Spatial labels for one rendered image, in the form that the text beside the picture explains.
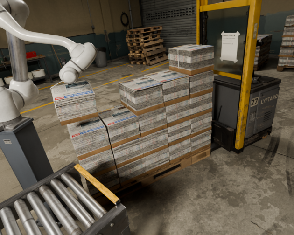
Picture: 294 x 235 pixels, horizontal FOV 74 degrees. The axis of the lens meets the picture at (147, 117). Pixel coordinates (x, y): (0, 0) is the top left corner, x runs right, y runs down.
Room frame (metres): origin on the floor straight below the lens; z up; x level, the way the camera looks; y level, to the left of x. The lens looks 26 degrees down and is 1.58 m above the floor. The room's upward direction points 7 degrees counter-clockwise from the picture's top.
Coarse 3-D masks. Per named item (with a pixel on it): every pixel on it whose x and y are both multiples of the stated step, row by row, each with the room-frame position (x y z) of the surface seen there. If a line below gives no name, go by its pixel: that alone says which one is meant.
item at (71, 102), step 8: (64, 88) 1.45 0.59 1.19; (72, 88) 1.45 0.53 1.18; (80, 88) 1.45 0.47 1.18; (88, 88) 1.44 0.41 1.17; (56, 96) 1.34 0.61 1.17; (64, 96) 1.34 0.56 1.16; (72, 96) 1.34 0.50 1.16; (80, 96) 1.35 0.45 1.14; (88, 96) 1.37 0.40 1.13; (56, 104) 1.29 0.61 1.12; (64, 104) 1.32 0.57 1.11; (72, 104) 1.34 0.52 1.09; (80, 104) 1.37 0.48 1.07; (88, 104) 1.39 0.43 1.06; (64, 112) 1.33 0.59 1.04; (72, 112) 1.36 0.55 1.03; (80, 112) 1.38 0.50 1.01; (88, 112) 1.40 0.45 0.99; (64, 120) 1.34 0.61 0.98
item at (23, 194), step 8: (64, 168) 1.00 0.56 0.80; (72, 168) 1.00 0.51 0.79; (48, 176) 0.94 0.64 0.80; (56, 176) 0.93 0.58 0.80; (72, 176) 0.99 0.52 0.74; (80, 176) 1.02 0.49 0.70; (40, 184) 0.88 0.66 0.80; (48, 184) 0.89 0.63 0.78; (64, 184) 0.95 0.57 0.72; (24, 192) 0.83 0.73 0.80; (8, 200) 0.79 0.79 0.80; (24, 200) 0.80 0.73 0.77; (0, 208) 0.74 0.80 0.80; (32, 208) 0.81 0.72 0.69; (16, 216) 0.76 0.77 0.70; (0, 224) 0.71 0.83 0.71
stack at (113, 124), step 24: (96, 120) 1.58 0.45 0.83; (120, 120) 1.52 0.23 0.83; (144, 120) 1.59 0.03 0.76; (168, 120) 1.69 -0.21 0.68; (96, 144) 1.40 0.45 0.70; (144, 144) 1.57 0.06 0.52; (96, 168) 1.38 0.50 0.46; (120, 168) 1.46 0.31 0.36; (144, 168) 1.56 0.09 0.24; (168, 168) 1.67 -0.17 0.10; (96, 192) 1.36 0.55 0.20
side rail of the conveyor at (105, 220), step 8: (112, 208) 0.65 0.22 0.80; (120, 208) 0.65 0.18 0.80; (104, 216) 0.62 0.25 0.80; (112, 216) 0.61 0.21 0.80; (120, 216) 0.62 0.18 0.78; (96, 224) 0.58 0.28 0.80; (104, 224) 0.58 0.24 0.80; (112, 224) 0.59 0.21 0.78; (120, 224) 0.62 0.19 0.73; (128, 224) 0.64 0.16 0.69; (88, 232) 0.55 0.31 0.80; (96, 232) 0.54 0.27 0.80; (104, 232) 0.56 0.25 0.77; (112, 232) 0.58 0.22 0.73; (120, 232) 0.61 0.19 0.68
